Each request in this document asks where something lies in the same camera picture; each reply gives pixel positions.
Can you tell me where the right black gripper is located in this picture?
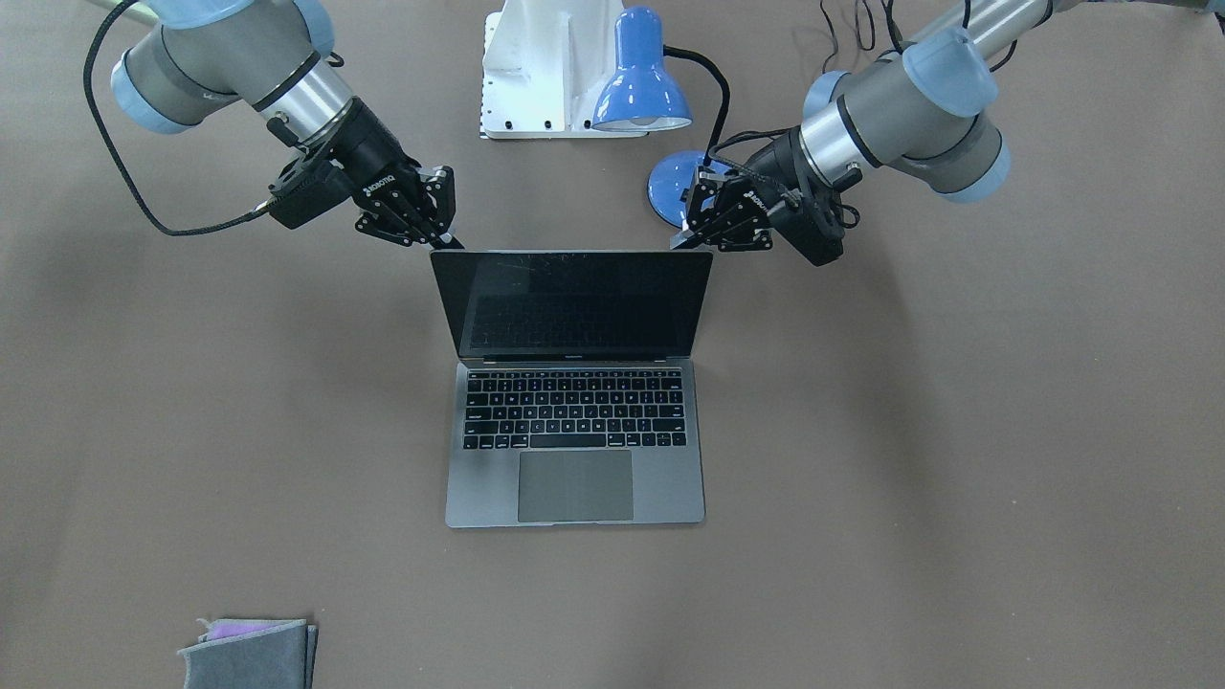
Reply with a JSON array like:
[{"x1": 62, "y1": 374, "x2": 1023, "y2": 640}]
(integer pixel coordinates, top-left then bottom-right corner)
[{"x1": 321, "y1": 98, "x2": 466, "y2": 250}]

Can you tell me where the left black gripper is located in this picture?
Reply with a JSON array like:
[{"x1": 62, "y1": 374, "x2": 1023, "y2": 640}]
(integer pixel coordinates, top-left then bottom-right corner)
[{"x1": 670, "y1": 129, "x2": 815, "y2": 253}]

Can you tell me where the grey laptop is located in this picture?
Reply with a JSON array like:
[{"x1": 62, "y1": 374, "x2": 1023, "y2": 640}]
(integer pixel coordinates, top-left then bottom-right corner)
[{"x1": 432, "y1": 250, "x2": 714, "y2": 528}]

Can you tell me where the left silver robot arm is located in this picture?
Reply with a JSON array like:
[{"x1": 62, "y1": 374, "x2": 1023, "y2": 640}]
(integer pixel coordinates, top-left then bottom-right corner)
[{"x1": 670, "y1": 1, "x2": 1076, "y2": 266}]

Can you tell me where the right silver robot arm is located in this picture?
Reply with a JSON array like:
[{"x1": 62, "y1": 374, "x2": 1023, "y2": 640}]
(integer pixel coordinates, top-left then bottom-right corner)
[{"x1": 110, "y1": 1, "x2": 461, "y2": 250}]

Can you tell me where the blue desk lamp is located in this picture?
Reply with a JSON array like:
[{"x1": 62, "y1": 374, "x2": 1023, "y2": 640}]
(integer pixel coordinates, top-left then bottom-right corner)
[{"x1": 590, "y1": 6, "x2": 731, "y2": 230}]

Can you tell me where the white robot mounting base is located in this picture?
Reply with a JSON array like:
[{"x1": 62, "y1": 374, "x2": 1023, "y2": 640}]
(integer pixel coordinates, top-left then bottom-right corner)
[{"x1": 480, "y1": 1, "x2": 643, "y2": 140}]

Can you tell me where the folded grey cloth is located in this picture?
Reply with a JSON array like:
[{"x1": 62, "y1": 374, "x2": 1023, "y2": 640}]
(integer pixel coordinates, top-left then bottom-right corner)
[{"x1": 178, "y1": 618, "x2": 319, "y2": 688}]

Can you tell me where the black camera cable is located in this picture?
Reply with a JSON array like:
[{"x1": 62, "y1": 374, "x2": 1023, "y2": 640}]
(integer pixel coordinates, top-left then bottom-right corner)
[
  {"x1": 706, "y1": 124, "x2": 862, "y2": 230},
  {"x1": 82, "y1": 0, "x2": 274, "y2": 237}
]

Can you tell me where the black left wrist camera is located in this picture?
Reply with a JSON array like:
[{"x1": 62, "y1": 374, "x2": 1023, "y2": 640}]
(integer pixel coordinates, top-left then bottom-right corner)
[{"x1": 768, "y1": 189, "x2": 845, "y2": 266}]

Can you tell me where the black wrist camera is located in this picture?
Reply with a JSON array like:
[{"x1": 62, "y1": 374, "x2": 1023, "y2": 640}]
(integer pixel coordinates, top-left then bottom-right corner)
[
  {"x1": 768, "y1": 189, "x2": 845, "y2": 266},
  {"x1": 263, "y1": 156, "x2": 354, "y2": 230}
]

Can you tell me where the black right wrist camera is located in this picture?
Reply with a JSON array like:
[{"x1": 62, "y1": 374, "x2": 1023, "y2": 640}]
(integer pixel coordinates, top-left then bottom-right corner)
[{"x1": 263, "y1": 156, "x2": 354, "y2": 230}]

